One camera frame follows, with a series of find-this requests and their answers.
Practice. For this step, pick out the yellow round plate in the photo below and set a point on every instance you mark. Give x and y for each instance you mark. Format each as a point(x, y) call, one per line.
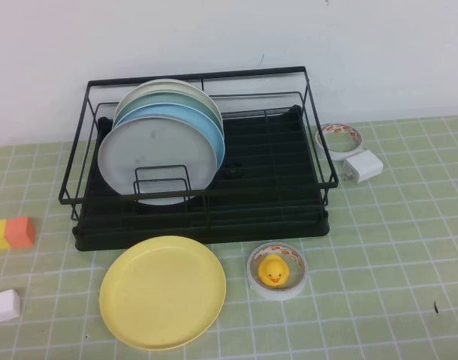
point(161, 292)

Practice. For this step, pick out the blue round plate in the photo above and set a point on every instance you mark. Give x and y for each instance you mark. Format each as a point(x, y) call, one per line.
point(210, 131)

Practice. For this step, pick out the grey round plate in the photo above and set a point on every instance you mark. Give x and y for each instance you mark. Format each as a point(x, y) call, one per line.
point(157, 150)

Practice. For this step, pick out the green round plate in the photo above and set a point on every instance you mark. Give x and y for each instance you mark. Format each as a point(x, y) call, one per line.
point(176, 98)

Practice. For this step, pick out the cream round plate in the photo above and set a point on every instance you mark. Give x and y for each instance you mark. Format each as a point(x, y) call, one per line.
point(165, 85)

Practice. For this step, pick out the black plastic drip tray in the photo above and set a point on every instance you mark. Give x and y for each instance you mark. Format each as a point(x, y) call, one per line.
point(214, 240)

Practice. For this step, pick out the yellow rubber duck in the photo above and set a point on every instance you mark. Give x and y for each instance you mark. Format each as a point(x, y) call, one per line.
point(273, 272)

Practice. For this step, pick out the white tape roll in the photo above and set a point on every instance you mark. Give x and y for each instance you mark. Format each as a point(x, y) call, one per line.
point(278, 296)
point(338, 155)

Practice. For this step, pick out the white power adapter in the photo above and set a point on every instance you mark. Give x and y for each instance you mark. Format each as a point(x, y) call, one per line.
point(364, 167)

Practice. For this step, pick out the green grid tablecloth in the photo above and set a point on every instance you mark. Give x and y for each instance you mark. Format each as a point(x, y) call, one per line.
point(364, 262)

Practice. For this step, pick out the orange cube block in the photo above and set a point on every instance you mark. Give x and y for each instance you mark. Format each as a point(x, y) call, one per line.
point(20, 232)

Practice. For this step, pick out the white cube block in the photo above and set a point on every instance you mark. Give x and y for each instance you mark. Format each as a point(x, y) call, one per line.
point(3, 306)

